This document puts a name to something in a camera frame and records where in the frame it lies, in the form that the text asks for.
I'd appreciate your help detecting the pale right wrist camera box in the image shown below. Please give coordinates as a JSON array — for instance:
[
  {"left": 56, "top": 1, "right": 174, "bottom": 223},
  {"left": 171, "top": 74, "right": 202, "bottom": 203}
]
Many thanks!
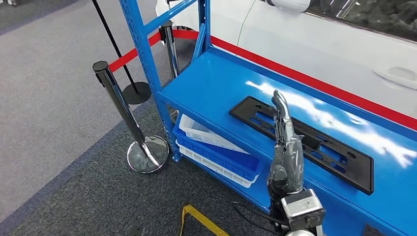
[{"left": 280, "top": 189, "right": 327, "bottom": 233}]

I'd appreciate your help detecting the blue plastic crate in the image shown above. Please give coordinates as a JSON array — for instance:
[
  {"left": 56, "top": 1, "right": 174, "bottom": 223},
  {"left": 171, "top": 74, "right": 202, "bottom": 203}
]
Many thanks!
[{"left": 173, "top": 125, "right": 265, "bottom": 182}]

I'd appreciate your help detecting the yellow floor tape marking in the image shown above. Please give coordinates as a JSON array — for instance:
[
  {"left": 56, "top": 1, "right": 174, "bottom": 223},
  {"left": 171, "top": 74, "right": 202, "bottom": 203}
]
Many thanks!
[{"left": 179, "top": 204, "right": 230, "bottom": 236}]

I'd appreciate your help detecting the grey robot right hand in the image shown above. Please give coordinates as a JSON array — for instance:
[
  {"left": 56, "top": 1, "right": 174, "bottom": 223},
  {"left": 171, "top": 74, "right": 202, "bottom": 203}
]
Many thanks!
[{"left": 266, "top": 89, "right": 306, "bottom": 199}]

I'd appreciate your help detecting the black pole with round base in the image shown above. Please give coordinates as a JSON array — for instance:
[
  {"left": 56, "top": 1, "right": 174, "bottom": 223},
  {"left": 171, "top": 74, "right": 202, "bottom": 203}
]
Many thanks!
[{"left": 91, "top": 0, "right": 152, "bottom": 106}]

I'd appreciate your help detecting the long red barrier belt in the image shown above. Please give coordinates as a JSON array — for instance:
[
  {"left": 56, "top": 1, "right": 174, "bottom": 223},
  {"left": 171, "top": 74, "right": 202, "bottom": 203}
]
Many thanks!
[{"left": 172, "top": 29, "right": 417, "bottom": 132}]

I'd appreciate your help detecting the blue metal shelf rack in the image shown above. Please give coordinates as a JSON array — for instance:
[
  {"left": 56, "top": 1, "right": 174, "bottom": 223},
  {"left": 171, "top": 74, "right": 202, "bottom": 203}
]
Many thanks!
[{"left": 119, "top": 0, "right": 417, "bottom": 236}]

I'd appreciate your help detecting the short red barrier belt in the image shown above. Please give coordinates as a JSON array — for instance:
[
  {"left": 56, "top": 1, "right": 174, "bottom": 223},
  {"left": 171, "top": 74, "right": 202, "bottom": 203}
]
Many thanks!
[{"left": 108, "top": 31, "right": 163, "bottom": 73}]

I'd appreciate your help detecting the black plastic panel part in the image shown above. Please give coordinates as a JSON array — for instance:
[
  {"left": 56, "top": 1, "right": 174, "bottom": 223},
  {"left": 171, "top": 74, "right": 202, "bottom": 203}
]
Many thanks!
[{"left": 229, "top": 96, "right": 375, "bottom": 196}]

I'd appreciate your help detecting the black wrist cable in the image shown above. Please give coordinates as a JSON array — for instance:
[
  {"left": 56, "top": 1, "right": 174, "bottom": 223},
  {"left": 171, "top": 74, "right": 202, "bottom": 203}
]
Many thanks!
[{"left": 232, "top": 202, "right": 289, "bottom": 236}]

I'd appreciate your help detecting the white car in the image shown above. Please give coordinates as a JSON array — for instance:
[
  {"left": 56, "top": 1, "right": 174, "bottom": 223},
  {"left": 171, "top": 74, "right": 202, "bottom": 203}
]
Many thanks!
[{"left": 155, "top": 0, "right": 417, "bottom": 119}]

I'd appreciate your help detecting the chrome stanchion post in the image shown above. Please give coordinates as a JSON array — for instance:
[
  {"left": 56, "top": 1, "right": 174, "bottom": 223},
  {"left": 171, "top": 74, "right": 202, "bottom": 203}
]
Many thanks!
[
  {"left": 158, "top": 20, "right": 180, "bottom": 81},
  {"left": 92, "top": 60, "right": 170, "bottom": 174}
]

